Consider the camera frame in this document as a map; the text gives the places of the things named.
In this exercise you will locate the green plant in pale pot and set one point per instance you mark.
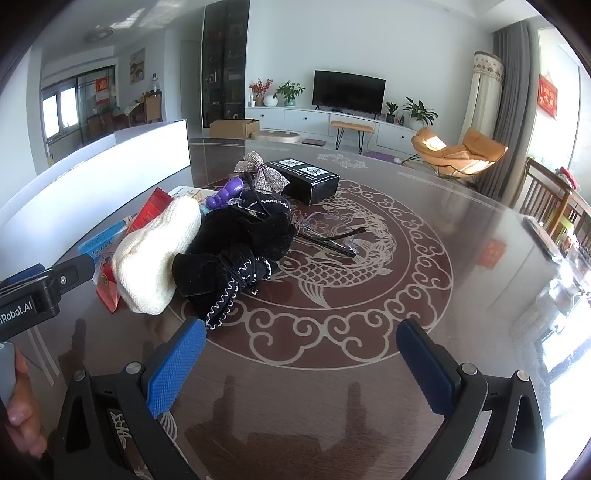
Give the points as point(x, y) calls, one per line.
point(290, 92)

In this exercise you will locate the orange lounge chair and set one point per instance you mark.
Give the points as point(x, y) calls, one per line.
point(480, 147)

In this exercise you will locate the small potted plant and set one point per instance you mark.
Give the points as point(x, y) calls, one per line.
point(391, 110)

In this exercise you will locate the brown wooden sideboard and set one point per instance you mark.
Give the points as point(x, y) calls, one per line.
point(153, 108)

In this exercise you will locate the black velvet pouch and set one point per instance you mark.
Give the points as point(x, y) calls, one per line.
point(231, 249)

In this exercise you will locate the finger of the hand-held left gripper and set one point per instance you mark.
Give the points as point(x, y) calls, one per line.
point(18, 276)
point(74, 272)

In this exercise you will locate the grey curtain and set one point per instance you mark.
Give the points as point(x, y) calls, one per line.
point(512, 115)

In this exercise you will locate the purple floor mat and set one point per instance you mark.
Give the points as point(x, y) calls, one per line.
point(378, 156)

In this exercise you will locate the white round vase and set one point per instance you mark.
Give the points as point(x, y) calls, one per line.
point(271, 101)

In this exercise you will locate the dark framed balcony door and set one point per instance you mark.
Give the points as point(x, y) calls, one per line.
point(69, 106)

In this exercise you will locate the person's left hand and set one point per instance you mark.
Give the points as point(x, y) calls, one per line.
point(25, 415)

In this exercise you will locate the black cardboard box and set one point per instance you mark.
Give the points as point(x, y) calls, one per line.
point(318, 189)

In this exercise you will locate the purple plastic toy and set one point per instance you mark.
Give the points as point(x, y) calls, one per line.
point(226, 191)

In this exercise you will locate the red flowers in vase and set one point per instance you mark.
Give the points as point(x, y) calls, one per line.
point(259, 90)

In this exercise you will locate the red cloth item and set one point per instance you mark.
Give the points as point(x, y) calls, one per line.
point(567, 177)

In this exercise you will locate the silver glitter bow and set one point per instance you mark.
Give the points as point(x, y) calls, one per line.
point(270, 177)

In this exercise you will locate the brown wooden chair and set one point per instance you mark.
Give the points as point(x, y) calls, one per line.
point(538, 184)

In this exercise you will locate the red snack packet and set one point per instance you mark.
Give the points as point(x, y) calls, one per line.
point(154, 207)

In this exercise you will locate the cream covered standing air conditioner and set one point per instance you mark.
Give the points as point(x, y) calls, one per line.
point(485, 92)

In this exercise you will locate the dark flat object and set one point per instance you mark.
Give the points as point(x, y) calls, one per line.
point(540, 230)

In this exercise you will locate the white foam board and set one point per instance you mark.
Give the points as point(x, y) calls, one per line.
point(92, 175)

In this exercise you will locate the ceiling lamp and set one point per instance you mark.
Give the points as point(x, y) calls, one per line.
point(102, 35)

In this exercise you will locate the black television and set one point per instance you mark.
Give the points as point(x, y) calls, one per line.
point(348, 90)

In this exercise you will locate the white television cabinet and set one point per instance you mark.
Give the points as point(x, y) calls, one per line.
point(295, 121)

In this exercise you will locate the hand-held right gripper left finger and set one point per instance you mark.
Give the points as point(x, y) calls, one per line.
point(178, 364)

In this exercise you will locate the red door poster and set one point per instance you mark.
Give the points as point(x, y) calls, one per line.
point(102, 87)

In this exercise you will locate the wooden bench with metal legs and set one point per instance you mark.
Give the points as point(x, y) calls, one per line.
point(352, 125)

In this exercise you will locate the large leafy potted plant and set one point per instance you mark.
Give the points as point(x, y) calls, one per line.
point(419, 113)

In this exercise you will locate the dark glass display cabinet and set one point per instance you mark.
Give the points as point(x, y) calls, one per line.
point(226, 69)

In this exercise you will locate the round glass fish-pattern desktop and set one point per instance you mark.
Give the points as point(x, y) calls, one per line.
point(323, 369)

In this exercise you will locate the cream knit hat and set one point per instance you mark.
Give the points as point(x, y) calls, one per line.
point(152, 258)

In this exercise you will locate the framed wall painting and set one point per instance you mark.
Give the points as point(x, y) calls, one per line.
point(137, 64)

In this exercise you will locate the clear bottle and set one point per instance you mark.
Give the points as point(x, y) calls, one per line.
point(154, 84)

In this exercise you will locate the brown cardboard box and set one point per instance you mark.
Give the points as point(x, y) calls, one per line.
point(233, 128)

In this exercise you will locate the red wall hanging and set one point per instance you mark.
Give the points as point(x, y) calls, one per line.
point(548, 97)

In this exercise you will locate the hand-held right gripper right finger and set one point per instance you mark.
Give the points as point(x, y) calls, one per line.
point(425, 364)

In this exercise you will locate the blue white medicine box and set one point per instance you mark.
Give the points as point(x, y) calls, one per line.
point(99, 242)

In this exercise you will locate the dark flat floor item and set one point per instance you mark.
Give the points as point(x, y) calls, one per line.
point(314, 141)

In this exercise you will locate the clear blue-framed glasses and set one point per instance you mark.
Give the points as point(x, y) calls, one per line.
point(350, 250)

